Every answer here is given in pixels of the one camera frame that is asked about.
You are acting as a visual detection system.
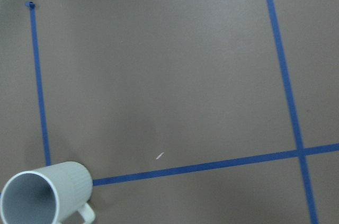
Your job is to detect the grey ribbed mug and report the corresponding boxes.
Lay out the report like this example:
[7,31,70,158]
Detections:
[1,162,96,223]

